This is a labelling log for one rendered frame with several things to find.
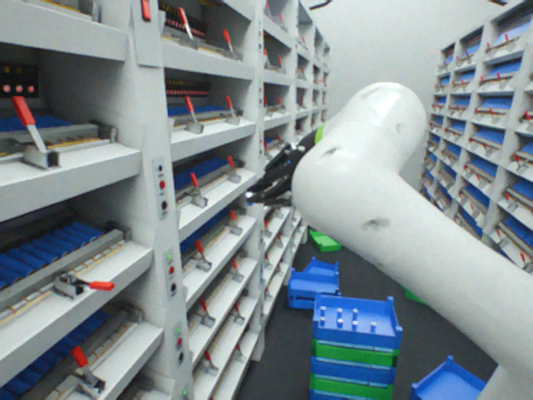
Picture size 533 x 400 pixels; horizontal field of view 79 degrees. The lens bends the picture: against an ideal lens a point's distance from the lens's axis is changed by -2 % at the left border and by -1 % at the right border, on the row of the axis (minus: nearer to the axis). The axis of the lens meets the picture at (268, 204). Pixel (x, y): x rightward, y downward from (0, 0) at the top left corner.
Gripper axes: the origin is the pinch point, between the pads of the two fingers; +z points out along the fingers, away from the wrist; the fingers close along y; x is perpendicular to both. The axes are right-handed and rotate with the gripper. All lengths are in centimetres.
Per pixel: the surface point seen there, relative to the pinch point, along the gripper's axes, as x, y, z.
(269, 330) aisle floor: -64, -40, 105
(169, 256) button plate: 15.8, -14.4, 10.5
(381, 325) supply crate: -70, -32, 31
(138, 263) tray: 22.8, -16.9, 4.5
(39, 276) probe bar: 37.3, -20.3, -3.1
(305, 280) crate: -97, -11, 117
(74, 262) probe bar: 33.3, -17.8, 0.1
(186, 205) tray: 10.3, 0.4, 21.5
